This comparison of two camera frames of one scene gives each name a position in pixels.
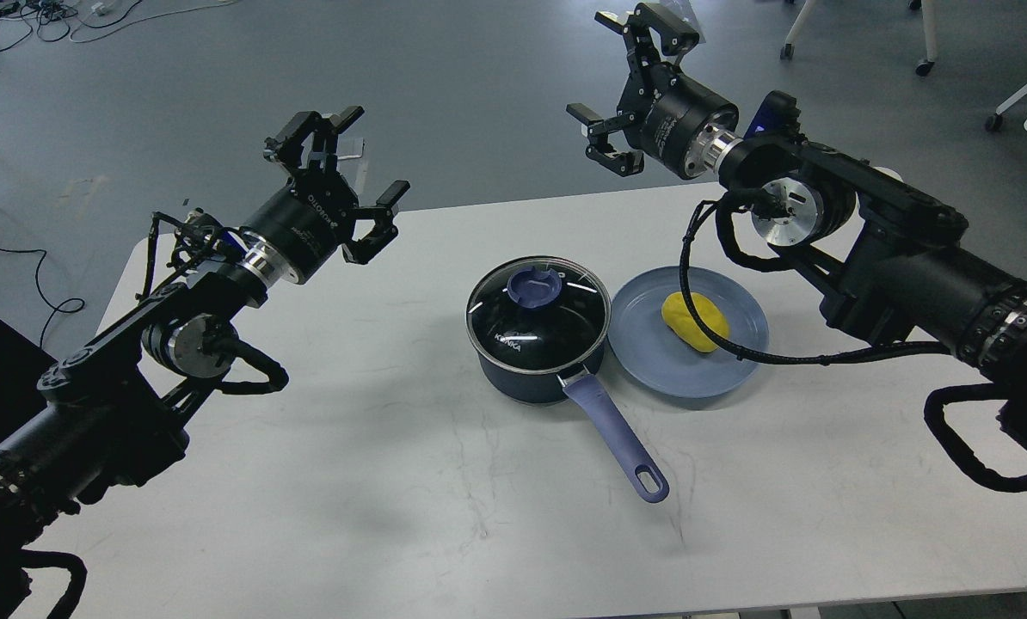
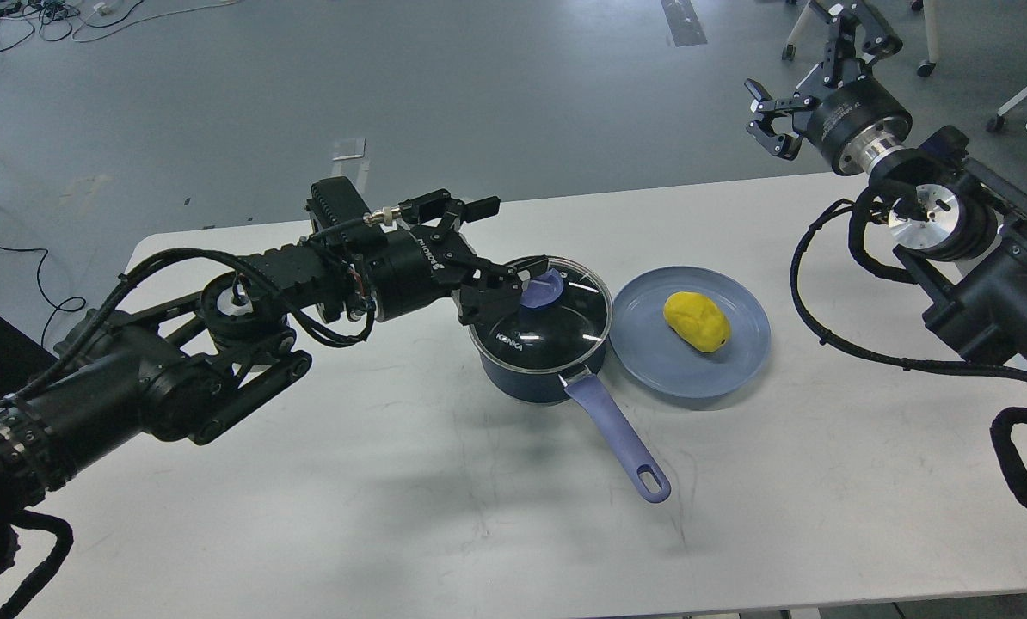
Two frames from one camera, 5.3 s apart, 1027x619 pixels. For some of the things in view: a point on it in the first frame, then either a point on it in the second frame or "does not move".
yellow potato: x=677 y=317 does not move
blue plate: x=648 y=353 does not move
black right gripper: x=665 y=107 -> x=854 y=123
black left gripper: x=306 y=223 -> x=411 y=266
